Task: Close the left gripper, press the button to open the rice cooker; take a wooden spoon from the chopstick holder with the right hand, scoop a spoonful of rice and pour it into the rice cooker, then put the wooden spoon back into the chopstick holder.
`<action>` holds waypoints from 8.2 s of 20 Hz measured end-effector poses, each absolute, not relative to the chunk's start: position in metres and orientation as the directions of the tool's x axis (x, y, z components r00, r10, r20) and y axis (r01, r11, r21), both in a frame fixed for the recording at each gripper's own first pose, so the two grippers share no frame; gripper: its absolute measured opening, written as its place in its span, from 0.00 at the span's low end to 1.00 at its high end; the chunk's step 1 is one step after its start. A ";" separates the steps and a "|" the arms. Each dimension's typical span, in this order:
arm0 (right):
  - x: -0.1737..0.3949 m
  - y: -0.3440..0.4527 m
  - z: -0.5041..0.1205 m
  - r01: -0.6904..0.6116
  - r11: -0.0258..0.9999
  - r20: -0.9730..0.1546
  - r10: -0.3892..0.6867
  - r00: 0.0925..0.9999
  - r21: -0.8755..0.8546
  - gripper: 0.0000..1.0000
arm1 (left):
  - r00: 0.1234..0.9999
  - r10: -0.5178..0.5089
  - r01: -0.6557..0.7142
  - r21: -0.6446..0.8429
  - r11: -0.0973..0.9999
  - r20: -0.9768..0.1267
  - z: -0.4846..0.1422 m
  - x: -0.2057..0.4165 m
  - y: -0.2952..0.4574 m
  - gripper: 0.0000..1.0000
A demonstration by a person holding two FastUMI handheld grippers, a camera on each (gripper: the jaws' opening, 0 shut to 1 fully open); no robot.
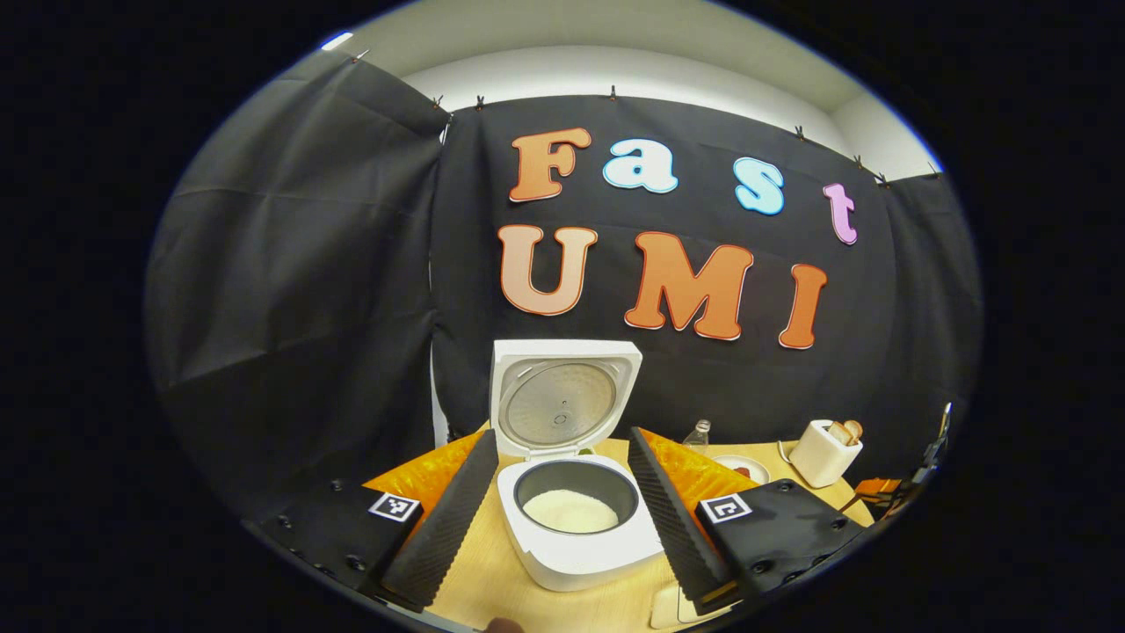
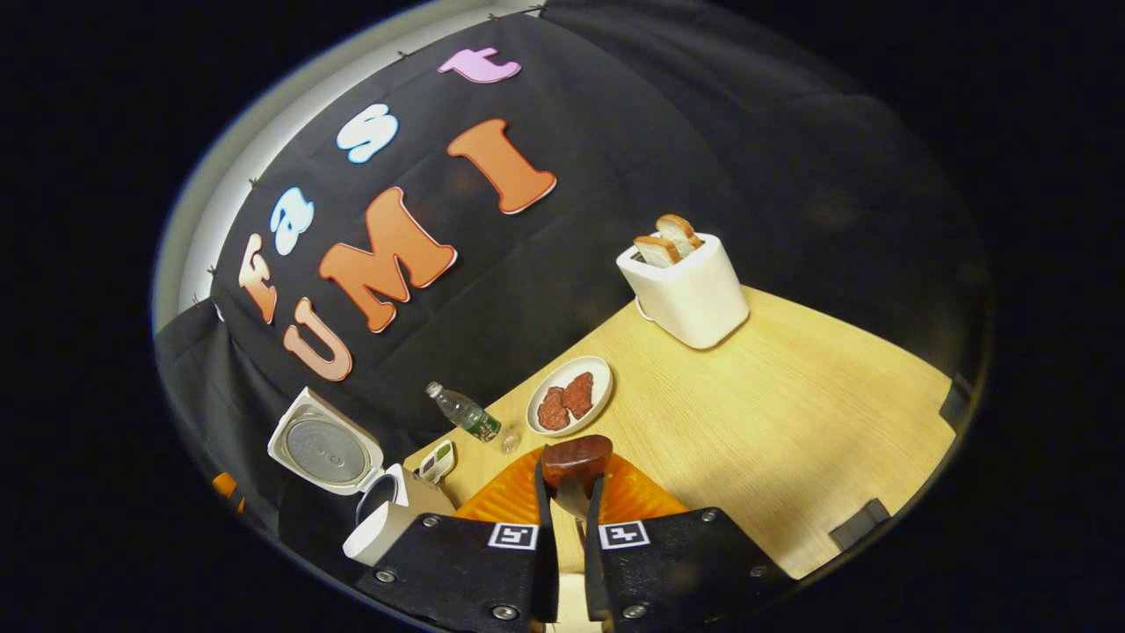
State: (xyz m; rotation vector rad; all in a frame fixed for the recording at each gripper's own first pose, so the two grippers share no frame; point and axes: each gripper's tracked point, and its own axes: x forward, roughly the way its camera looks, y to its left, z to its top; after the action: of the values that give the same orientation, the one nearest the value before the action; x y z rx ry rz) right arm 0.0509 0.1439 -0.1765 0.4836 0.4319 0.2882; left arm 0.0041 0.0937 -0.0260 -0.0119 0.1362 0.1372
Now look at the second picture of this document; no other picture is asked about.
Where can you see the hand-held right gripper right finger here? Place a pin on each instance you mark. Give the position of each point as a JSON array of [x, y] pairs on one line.
[[677, 563]]

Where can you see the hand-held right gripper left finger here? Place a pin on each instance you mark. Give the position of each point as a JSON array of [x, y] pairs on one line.
[[457, 571]]

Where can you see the white rice cooker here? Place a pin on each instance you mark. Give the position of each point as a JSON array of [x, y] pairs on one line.
[[387, 527]]

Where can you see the brown wooden spoon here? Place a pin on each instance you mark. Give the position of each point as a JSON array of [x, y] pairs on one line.
[[576, 459]]

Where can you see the white divided seasoning dish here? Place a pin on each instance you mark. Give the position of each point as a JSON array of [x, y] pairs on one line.
[[437, 462]]

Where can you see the clear plastic water bottle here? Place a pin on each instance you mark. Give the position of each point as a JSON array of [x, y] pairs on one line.
[[466, 413]]

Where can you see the white oval plate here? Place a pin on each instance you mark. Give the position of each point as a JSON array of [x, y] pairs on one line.
[[598, 397]]

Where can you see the dark grey table clamp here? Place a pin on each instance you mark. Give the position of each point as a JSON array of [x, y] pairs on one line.
[[956, 400], [857, 526]]

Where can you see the red-brown meat piece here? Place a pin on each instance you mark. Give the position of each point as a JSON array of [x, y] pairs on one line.
[[553, 410], [579, 395]]

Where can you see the white toaster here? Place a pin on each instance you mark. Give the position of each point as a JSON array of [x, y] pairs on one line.
[[690, 294]]

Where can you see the toast bread slice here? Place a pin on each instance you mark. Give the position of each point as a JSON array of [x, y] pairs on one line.
[[678, 230], [657, 251]]

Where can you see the black backdrop cloth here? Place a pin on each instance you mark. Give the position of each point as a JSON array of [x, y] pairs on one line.
[[659, 149]]

